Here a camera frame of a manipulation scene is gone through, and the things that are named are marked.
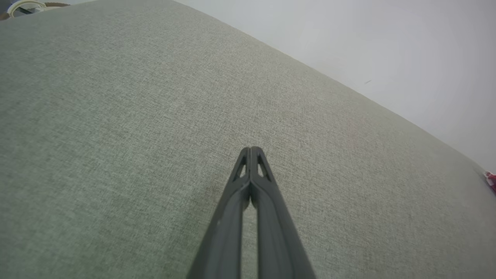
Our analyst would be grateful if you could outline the red shorts with white waistband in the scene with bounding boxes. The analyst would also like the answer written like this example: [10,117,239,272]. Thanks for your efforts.
[484,170,496,194]

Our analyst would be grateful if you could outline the grey fabric sofa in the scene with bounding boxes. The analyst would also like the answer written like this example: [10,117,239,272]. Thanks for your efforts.
[0,0,496,279]

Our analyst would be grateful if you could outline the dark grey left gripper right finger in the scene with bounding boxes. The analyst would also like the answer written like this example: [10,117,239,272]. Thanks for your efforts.
[251,147,316,279]

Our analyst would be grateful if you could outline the white perforated laundry basket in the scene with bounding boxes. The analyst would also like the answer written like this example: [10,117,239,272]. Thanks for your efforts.
[7,0,48,18]

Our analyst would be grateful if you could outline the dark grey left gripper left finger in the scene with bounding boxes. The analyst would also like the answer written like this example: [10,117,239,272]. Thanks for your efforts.
[186,147,252,279]

